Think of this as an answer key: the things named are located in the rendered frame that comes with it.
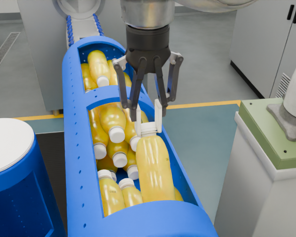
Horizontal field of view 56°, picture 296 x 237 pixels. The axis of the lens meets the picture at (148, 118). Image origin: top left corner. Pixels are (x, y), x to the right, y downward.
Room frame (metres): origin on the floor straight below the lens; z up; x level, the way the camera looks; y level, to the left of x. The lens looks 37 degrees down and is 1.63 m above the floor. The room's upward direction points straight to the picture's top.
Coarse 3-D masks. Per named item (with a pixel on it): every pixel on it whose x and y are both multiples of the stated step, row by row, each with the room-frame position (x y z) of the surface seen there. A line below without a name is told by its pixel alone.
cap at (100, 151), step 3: (99, 144) 0.56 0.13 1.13; (93, 147) 0.55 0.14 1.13; (96, 147) 0.55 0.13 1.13; (99, 147) 0.55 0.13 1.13; (102, 147) 0.55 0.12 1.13; (96, 150) 0.54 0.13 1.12; (99, 150) 0.54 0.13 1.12; (102, 150) 0.54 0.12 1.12; (105, 150) 0.54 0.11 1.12; (96, 153) 0.54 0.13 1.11; (99, 153) 0.54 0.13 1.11; (102, 153) 0.54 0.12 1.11; (105, 153) 0.54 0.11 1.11; (96, 156) 0.54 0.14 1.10; (99, 156) 0.54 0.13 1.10; (102, 156) 0.54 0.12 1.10
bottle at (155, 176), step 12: (144, 132) 0.47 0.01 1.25; (156, 132) 0.47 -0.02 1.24; (144, 144) 0.44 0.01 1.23; (156, 144) 0.44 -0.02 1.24; (144, 156) 0.42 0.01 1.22; (156, 156) 0.42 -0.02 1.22; (168, 156) 0.43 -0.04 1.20; (144, 168) 0.40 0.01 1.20; (156, 168) 0.40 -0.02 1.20; (168, 168) 0.41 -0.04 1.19; (144, 180) 0.39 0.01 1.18; (156, 180) 0.38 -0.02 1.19; (168, 180) 0.39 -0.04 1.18; (144, 192) 0.38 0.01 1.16; (156, 192) 0.37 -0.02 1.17; (168, 192) 0.37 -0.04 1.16
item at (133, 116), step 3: (129, 102) 0.47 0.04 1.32; (129, 105) 0.46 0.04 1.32; (129, 108) 0.46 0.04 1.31; (132, 111) 0.47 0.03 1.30; (135, 111) 0.47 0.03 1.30; (132, 114) 0.47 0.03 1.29; (135, 114) 0.47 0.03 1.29; (132, 117) 0.47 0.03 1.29; (135, 117) 0.47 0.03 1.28; (132, 120) 0.47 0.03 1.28; (135, 120) 0.47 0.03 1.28
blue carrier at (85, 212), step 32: (64, 64) 0.97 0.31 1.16; (128, 64) 1.10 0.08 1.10; (64, 96) 0.76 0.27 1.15; (96, 96) 0.64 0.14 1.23; (128, 96) 0.64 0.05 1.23; (64, 128) 0.62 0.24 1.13; (96, 192) 0.33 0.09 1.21; (192, 192) 0.40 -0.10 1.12; (96, 224) 0.27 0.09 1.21; (128, 224) 0.26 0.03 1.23; (160, 224) 0.25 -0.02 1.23; (192, 224) 0.27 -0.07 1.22
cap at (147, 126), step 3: (144, 123) 0.48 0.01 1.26; (147, 123) 0.47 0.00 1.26; (150, 123) 0.48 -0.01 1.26; (153, 123) 0.48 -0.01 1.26; (141, 126) 0.47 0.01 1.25; (144, 126) 0.47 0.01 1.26; (147, 126) 0.47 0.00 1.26; (150, 126) 0.47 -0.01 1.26; (153, 126) 0.47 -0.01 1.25; (141, 129) 0.47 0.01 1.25; (144, 129) 0.47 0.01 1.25; (147, 129) 0.47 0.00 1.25; (150, 129) 0.47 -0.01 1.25; (153, 129) 0.47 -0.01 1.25
